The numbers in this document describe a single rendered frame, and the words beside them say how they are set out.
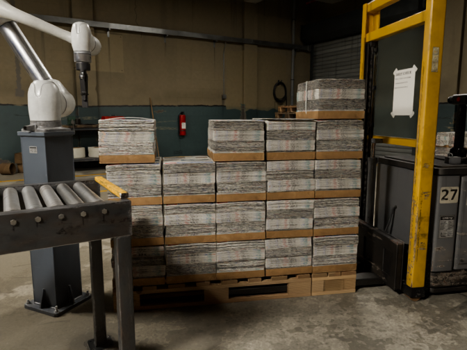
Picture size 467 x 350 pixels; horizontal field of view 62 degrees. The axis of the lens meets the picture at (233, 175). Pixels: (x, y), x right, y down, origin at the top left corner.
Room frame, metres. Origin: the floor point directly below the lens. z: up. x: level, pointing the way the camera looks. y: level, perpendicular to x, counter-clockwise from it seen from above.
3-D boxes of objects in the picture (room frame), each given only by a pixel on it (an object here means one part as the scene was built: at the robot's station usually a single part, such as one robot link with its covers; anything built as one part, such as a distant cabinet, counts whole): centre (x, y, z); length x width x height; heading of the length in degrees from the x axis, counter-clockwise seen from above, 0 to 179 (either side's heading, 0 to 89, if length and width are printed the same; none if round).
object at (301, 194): (2.31, 0.13, 0.40); 1.16 x 0.38 x 0.51; 100
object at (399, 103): (2.51, -1.03, 1.28); 0.57 x 0.01 x 0.65; 10
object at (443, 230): (2.57, -1.38, 0.40); 0.69 x 0.55 x 0.80; 10
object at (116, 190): (1.51, 0.49, 0.81); 0.43 x 0.03 x 0.02; 30
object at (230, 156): (2.33, 0.00, 0.86); 0.38 x 0.29 x 0.04; 9
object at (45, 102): (2.15, 1.03, 1.17); 0.18 x 0.16 x 0.22; 3
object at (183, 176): (2.31, 0.13, 0.42); 1.17 x 0.39 x 0.83; 100
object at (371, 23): (2.83, -0.95, 0.97); 0.09 x 0.09 x 1.75; 10
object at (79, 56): (2.19, 0.82, 1.39); 0.09 x 0.09 x 0.06
